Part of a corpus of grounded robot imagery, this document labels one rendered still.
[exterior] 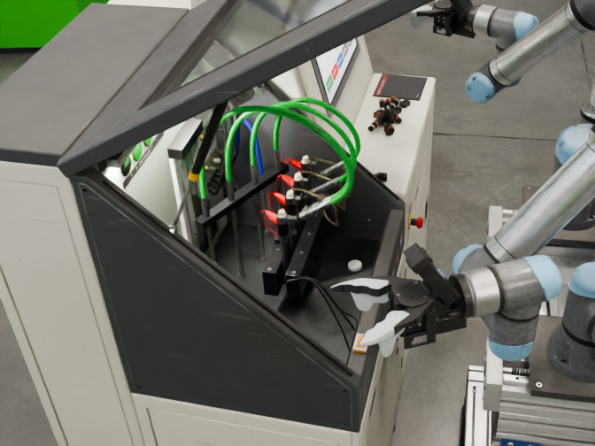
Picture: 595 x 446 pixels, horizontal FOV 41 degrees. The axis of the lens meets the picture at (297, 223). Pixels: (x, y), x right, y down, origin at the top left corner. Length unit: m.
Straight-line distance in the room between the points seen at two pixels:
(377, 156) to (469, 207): 1.50
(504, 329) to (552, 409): 0.49
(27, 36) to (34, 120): 3.94
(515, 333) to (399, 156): 1.17
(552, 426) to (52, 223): 1.16
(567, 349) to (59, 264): 1.09
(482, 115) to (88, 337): 3.10
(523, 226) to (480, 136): 2.99
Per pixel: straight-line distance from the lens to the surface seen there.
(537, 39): 1.94
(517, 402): 1.82
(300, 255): 2.06
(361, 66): 2.75
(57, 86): 1.86
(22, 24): 5.65
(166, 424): 2.11
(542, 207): 1.41
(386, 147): 2.47
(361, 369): 1.82
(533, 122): 4.56
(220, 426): 2.03
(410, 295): 1.24
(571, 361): 1.72
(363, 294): 1.29
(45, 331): 2.01
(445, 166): 4.14
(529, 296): 1.30
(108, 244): 1.71
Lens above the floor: 2.32
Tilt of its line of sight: 38 degrees down
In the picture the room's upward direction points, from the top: 4 degrees counter-clockwise
